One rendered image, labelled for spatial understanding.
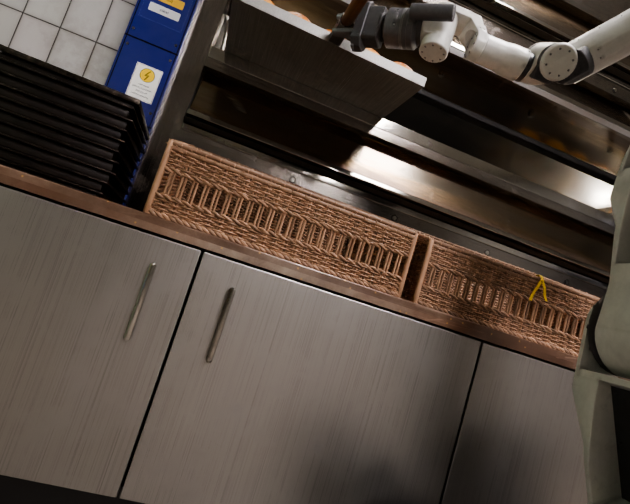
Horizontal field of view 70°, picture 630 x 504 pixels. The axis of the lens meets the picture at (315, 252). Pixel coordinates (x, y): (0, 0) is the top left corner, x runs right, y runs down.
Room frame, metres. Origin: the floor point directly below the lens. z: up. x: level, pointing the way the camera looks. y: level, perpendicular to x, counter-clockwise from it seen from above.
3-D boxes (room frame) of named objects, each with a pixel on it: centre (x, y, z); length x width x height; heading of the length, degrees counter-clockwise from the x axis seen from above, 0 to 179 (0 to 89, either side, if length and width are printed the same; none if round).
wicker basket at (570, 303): (1.26, -0.46, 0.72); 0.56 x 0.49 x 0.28; 101
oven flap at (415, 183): (1.52, -0.38, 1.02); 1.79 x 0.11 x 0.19; 102
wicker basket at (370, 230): (1.13, 0.12, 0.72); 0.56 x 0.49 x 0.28; 103
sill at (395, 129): (1.54, -0.38, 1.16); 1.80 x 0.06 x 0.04; 102
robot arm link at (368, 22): (1.01, 0.01, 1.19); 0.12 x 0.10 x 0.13; 68
